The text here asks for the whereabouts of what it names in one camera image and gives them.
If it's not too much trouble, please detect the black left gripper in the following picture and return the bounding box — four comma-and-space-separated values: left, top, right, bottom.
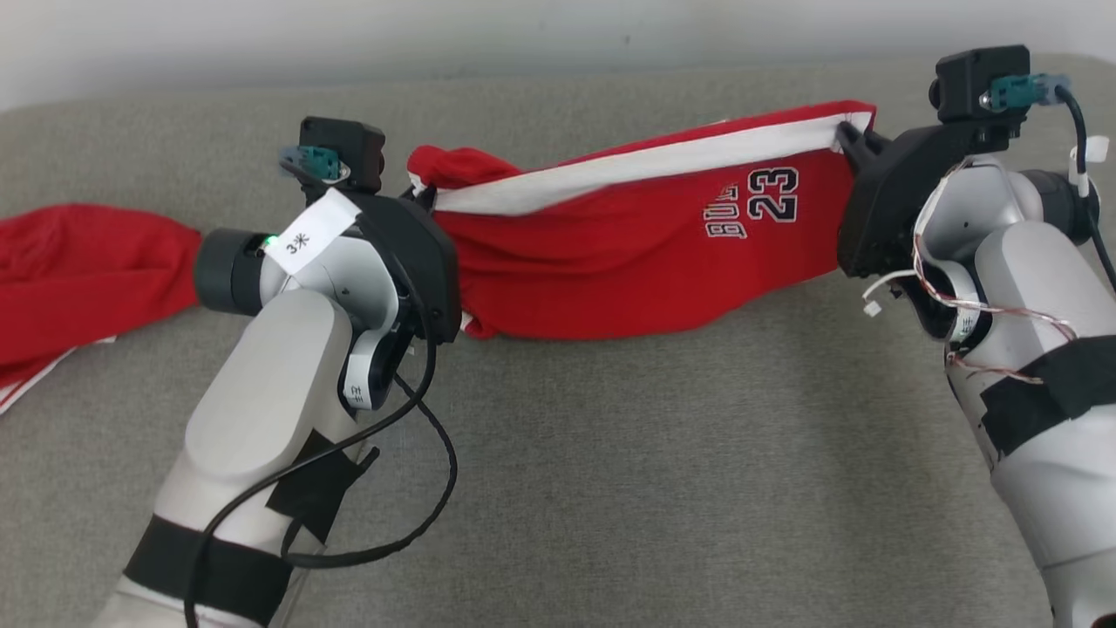
353, 181, 464, 345

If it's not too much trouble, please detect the white paper label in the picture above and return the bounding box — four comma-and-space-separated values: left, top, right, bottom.
263, 188, 363, 276

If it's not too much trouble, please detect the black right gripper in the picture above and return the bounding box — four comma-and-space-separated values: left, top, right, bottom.
837, 120, 1019, 280

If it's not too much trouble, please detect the red basketball jersey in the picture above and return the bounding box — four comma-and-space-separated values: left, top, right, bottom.
0, 203, 204, 416

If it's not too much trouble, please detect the white cable tag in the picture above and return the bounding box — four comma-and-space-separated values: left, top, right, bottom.
1067, 134, 1110, 198

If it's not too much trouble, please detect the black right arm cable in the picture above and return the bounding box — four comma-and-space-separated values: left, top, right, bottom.
1051, 85, 1116, 293

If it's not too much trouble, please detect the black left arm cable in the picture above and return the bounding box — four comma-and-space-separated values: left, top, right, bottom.
181, 262, 459, 628

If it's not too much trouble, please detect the grey fabric sofa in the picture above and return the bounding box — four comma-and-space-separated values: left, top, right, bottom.
0, 54, 1116, 628

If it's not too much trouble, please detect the red shorts white stripe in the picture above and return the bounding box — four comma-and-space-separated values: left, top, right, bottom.
407, 100, 877, 342

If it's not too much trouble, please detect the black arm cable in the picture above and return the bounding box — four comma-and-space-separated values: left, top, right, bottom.
1051, 85, 1116, 293
181, 262, 459, 628

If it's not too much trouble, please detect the thin red white wire bundle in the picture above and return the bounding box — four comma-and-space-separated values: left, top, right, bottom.
859, 155, 1079, 386

